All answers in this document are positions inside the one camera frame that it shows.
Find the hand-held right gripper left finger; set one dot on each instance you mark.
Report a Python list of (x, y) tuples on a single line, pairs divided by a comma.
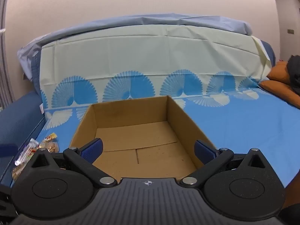
[(92, 148)]

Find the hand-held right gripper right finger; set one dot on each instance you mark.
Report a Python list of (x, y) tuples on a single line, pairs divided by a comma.
[(205, 151)]

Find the clear bag of yellow snacks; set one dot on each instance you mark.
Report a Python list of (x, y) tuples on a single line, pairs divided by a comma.
[(52, 146)]

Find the yellow snack bar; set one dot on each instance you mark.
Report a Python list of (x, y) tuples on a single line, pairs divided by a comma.
[(51, 136)]

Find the cardboard box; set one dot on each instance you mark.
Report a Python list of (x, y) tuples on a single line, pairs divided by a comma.
[(140, 136)]

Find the long foil snack pouch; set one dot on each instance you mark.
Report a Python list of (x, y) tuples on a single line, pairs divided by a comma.
[(26, 152)]

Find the clear bag of biscuits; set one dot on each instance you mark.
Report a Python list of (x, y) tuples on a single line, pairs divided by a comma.
[(17, 173)]

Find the orange cushion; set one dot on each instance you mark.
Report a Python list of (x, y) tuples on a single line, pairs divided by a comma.
[(281, 91), (280, 73)]

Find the blue fan-print bedsheet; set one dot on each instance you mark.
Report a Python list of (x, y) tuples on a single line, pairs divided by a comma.
[(152, 58)]

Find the grey curtain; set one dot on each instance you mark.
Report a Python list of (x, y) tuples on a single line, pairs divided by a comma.
[(4, 75)]

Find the black cloth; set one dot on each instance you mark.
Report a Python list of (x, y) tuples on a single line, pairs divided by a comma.
[(294, 68)]

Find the light blue cloth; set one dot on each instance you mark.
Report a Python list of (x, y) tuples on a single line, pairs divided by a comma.
[(145, 20)]

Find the wall switch plate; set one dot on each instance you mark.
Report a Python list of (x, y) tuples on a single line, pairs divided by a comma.
[(290, 31)]

